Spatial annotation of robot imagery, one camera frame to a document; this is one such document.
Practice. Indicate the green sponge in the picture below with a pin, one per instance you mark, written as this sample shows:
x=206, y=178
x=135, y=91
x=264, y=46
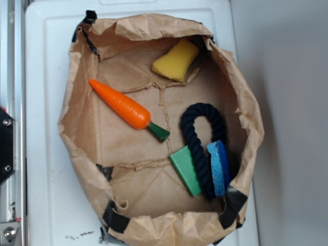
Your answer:
x=182, y=161

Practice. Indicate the yellow sponge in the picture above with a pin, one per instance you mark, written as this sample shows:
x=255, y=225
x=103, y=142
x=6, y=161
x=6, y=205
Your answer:
x=175, y=64

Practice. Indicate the blue sponge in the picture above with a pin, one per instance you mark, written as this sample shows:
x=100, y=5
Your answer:
x=220, y=166

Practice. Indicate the orange toy carrot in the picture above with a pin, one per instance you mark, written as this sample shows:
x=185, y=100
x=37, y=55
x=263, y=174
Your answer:
x=129, y=110

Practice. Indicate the brown paper bag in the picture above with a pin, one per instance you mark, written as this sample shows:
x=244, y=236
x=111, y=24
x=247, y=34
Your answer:
x=126, y=173

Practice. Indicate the white plastic bin lid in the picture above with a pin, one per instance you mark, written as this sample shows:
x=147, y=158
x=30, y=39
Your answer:
x=58, y=210

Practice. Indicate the black mounting bracket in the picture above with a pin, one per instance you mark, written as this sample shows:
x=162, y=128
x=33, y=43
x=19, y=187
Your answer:
x=7, y=146

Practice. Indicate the aluminium frame rail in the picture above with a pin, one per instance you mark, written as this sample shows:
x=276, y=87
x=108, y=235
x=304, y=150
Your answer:
x=14, y=219

